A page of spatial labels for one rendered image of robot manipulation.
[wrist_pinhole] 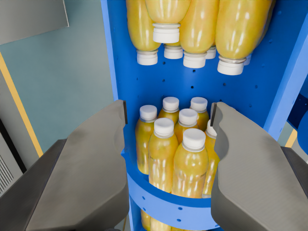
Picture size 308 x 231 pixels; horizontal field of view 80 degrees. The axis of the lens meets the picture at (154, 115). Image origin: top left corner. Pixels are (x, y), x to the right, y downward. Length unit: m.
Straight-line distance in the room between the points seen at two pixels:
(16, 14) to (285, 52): 1.05
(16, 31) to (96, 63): 0.62
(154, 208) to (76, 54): 1.38
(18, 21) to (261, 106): 1.04
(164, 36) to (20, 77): 1.70
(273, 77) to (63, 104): 1.66
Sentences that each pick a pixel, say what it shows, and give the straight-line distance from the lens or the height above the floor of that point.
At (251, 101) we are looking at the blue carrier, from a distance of 0.43.
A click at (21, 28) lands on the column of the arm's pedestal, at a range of 1.14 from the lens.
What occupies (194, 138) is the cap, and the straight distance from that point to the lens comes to 0.33.
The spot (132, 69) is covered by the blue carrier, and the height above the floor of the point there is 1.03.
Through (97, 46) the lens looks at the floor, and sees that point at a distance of 1.51.
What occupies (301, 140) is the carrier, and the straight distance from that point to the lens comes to 0.66.
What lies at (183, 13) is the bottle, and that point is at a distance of 0.28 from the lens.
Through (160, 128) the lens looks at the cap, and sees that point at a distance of 0.35.
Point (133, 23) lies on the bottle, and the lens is 0.33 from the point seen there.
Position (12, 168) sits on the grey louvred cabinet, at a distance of 2.43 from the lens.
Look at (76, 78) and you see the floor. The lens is 1.66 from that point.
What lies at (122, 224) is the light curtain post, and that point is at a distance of 1.48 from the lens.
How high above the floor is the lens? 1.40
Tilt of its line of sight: 58 degrees down
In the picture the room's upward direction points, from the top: 174 degrees counter-clockwise
